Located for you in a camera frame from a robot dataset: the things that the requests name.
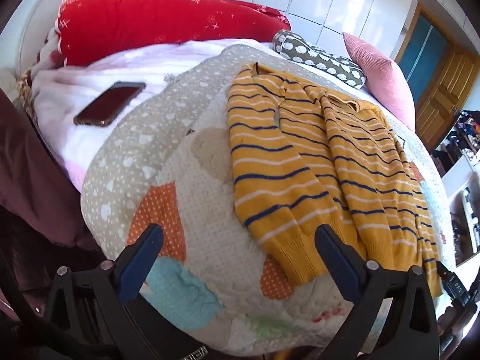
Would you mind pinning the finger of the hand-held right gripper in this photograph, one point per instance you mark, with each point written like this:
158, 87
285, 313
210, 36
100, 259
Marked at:
455, 285

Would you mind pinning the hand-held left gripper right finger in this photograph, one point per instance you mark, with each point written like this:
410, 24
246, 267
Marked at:
337, 262

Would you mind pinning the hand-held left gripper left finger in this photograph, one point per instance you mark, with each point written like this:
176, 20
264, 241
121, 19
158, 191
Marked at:
137, 266

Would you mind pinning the yellow striped knit sweater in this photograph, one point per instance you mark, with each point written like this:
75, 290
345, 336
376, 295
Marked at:
262, 157

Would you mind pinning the cluttered clothes rack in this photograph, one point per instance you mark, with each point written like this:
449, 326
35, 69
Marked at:
461, 135

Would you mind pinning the beige patterned quilted mat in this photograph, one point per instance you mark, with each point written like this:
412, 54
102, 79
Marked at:
180, 195

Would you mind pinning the white shelf cabinet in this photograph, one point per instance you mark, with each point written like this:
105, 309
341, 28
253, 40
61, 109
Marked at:
461, 180

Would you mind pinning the dark maroon cloth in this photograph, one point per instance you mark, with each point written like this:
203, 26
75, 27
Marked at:
30, 180

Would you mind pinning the dark smartphone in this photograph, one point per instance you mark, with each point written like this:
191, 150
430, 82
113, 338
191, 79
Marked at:
108, 103

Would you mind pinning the pale pink fleece blanket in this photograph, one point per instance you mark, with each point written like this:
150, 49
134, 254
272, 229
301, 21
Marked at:
67, 93

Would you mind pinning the wooden door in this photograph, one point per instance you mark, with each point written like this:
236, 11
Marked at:
446, 93

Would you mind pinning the pink ribbed pillow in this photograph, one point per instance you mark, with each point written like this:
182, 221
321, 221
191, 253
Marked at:
378, 71

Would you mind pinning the olive white-spotted pillow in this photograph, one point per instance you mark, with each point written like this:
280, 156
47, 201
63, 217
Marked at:
330, 65

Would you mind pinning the teal door panel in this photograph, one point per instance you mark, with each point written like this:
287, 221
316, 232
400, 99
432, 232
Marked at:
422, 45

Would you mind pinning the red patterned quilt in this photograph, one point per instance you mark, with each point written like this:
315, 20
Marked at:
150, 18

